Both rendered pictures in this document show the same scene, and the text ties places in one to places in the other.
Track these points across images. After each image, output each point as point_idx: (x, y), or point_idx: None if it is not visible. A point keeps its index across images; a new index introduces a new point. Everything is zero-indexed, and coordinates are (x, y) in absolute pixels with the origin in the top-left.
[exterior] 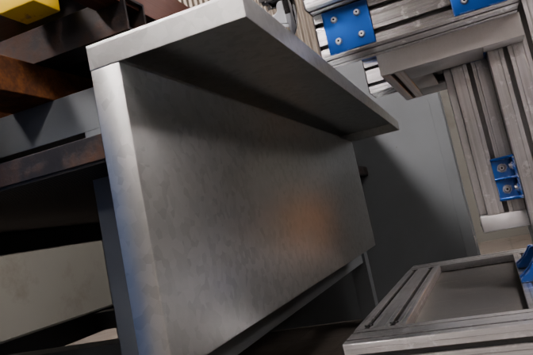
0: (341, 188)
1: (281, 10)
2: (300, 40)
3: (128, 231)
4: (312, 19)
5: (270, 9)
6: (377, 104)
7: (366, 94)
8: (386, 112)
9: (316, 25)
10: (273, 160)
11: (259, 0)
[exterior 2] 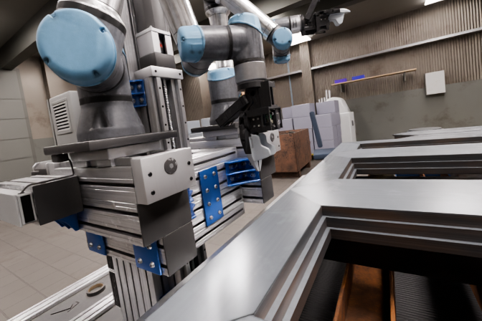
0: None
1: (263, 143)
2: (290, 185)
3: None
4: (271, 175)
5: (269, 129)
6: (206, 259)
7: (239, 231)
8: (161, 298)
9: (270, 179)
10: None
11: (281, 125)
